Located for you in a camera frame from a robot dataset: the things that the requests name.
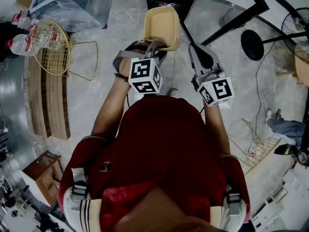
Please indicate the black bag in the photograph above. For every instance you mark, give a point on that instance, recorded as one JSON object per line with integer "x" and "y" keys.
{"x": 7, "y": 42}

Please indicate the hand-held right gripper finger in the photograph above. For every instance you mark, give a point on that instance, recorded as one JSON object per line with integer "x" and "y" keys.
{"x": 194, "y": 59}
{"x": 207, "y": 57}

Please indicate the brown wooden cabinet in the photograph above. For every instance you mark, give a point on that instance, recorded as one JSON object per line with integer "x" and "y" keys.
{"x": 44, "y": 173}

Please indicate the person's left forearm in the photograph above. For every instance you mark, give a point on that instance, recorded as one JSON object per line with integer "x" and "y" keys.
{"x": 111, "y": 105}

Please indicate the person's left hand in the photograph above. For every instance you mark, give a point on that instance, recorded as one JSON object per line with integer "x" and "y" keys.
{"x": 125, "y": 68}

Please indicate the person's red shirt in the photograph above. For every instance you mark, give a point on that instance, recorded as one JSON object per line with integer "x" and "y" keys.
{"x": 164, "y": 141}

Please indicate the round beige wooden table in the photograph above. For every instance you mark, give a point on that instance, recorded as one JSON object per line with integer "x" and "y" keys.
{"x": 303, "y": 69}

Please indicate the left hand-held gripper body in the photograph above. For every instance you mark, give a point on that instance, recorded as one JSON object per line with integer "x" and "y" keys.
{"x": 142, "y": 69}

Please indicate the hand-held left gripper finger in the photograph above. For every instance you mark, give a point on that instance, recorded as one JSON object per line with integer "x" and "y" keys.
{"x": 152, "y": 49}
{"x": 161, "y": 58}

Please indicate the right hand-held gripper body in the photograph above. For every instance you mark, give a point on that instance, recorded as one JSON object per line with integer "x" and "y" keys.
{"x": 222, "y": 88}

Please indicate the person's white right shoe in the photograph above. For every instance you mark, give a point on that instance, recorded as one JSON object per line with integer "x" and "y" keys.
{"x": 173, "y": 92}

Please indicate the black wristband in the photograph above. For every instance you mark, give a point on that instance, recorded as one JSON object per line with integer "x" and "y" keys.
{"x": 120, "y": 76}

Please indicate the beige plastic tray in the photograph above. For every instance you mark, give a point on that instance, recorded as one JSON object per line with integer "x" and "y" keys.
{"x": 161, "y": 25}

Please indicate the clear plastic bag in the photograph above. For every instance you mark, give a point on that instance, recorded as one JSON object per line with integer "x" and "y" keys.
{"x": 87, "y": 6}

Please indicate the black floor fan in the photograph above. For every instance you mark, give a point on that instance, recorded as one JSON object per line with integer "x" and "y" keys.
{"x": 252, "y": 45}

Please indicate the grey bin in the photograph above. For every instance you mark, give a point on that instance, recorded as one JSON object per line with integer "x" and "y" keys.
{"x": 230, "y": 17}

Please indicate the person's right forearm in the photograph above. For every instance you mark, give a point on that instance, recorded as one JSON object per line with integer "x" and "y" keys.
{"x": 217, "y": 129}

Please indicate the white shelf unit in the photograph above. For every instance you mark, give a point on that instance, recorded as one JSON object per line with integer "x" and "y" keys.
{"x": 285, "y": 202}

